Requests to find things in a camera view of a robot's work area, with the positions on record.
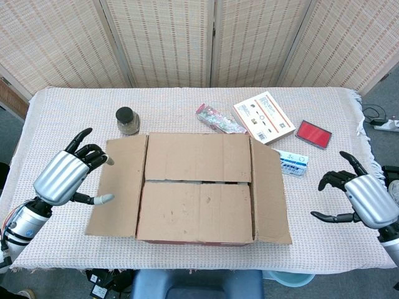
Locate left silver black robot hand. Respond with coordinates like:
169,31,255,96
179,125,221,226
32,127,115,207

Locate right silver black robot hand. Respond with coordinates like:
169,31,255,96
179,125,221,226
310,151,399,230

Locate red cardboard shipping box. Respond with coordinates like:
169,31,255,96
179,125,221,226
84,132,293,247

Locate blue white toothpaste box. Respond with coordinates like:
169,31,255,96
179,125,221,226
274,148,309,177

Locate white orange product box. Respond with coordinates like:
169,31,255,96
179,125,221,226
232,91,296,146

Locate beige woven tablecloth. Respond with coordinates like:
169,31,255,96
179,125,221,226
9,86,399,275

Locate white power strip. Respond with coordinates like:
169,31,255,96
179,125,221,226
373,119,399,131

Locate red stamp ink pad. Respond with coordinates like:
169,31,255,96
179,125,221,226
295,120,333,151

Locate glass jar with black lid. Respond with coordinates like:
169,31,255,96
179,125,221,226
115,107,141,136

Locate brown wooden cabinet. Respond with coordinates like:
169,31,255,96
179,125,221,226
0,76,31,121

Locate light blue plastic bucket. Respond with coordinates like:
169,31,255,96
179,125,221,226
267,270,315,288

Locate black electronics unit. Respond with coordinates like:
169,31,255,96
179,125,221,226
85,269,135,299

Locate colourful snack packet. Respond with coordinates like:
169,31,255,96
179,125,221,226
195,103,250,135

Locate woven folding screen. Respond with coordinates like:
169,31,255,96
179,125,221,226
0,0,399,97

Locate blue padded seat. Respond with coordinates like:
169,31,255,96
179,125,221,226
130,269,265,299

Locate black power cable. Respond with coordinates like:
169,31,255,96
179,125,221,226
363,107,389,125

